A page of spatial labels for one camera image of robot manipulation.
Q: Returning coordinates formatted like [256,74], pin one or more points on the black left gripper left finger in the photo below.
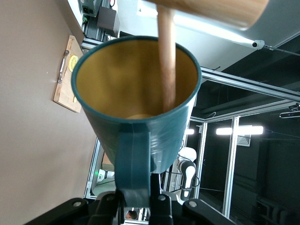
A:
[98,213]

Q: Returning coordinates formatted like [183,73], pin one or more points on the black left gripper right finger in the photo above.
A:
[168,211]

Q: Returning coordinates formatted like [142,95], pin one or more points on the teal cup yellow inside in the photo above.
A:
[131,140]

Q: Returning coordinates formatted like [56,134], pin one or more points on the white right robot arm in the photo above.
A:
[187,173]

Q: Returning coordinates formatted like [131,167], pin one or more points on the wooden mug rack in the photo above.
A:
[211,9]

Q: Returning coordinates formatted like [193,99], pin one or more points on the dark haired person head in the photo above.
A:
[132,215]

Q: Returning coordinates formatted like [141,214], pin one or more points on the rectangular light panel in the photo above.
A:
[239,130]
[190,131]

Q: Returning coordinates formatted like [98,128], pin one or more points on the yellow lemon slice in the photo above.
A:
[73,63]

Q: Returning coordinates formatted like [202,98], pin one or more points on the long ceiling light strip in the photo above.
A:
[211,29]

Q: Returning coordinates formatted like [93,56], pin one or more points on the black box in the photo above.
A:
[109,21]

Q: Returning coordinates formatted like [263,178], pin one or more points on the grey power supply unit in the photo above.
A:
[90,8]

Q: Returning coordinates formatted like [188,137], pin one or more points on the black camera on mount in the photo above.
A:
[290,114]

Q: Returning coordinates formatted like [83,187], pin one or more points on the white dome camera on pole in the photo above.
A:
[257,44]

